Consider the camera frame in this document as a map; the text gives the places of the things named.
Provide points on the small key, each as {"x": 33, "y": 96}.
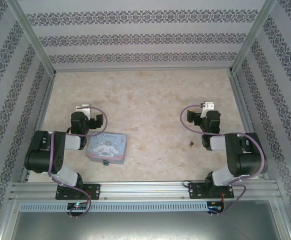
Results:
{"x": 191, "y": 143}

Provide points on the cartoon print tin box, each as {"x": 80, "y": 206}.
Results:
{"x": 106, "y": 147}

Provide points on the small padlock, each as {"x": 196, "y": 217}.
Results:
{"x": 105, "y": 163}

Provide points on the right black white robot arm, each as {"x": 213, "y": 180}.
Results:
{"x": 248, "y": 160}

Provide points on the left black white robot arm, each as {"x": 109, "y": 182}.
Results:
{"x": 39, "y": 155}

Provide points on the grey metal sheet panel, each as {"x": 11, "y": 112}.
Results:
{"x": 145, "y": 225}

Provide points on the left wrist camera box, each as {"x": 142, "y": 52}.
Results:
{"x": 84, "y": 108}

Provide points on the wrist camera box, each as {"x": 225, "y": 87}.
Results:
{"x": 84, "y": 108}
{"x": 208, "y": 105}

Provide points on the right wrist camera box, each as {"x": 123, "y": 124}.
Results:
{"x": 208, "y": 105}

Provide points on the aluminium side rail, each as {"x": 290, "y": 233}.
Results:
{"x": 39, "y": 125}
{"x": 248, "y": 120}

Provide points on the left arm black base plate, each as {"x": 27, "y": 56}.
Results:
{"x": 94, "y": 191}

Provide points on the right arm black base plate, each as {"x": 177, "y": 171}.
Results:
{"x": 194, "y": 191}

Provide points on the aluminium mounting rail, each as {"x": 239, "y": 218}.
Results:
{"x": 145, "y": 190}

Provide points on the aluminium frame post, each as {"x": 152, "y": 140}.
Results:
{"x": 253, "y": 35}
{"x": 30, "y": 35}

